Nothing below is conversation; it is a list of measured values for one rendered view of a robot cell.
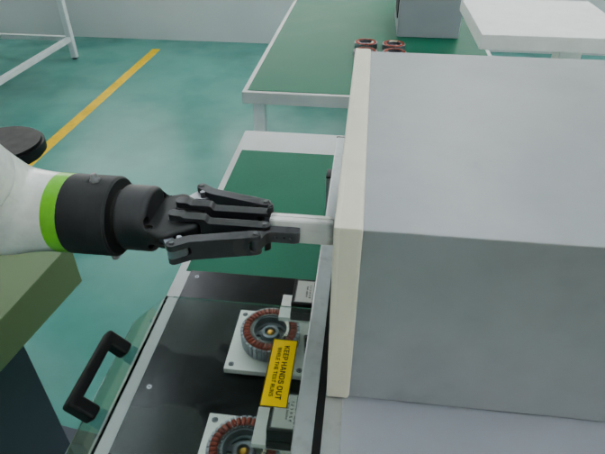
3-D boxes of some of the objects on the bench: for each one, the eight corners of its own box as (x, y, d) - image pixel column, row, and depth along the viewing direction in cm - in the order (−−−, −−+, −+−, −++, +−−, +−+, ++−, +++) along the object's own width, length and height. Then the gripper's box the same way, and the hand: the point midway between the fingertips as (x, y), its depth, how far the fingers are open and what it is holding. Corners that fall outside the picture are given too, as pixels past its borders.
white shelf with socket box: (448, 201, 146) (482, 34, 119) (437, 141, 175) (461, -3, 148) (578, 209, 142) (643, 40, 115) (544, 147, 172) (589, 1, 145)
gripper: (151, 212, 66) (336, 224, 64) (108, 278, 56) (328, 297, 54) (140, 159, 62) (338, 171, 60) (92, 222, 52) (329, 240, 49)
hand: (302, 229), depth 57 cm, fingers closed
